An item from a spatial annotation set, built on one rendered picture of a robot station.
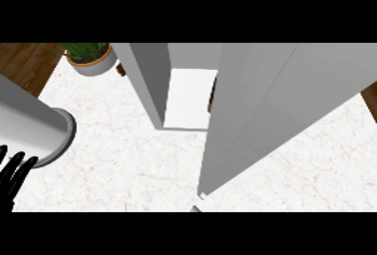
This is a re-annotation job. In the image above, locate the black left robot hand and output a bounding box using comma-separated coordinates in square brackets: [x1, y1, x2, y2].
[0, 144, 40, 213]

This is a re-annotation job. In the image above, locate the grey cabinet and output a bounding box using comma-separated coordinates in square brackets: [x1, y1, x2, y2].
[111, 43, 223, 132]

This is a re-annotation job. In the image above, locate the green plant in grey pot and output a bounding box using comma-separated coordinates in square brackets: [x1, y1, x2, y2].
[33, 43, 120, 78]

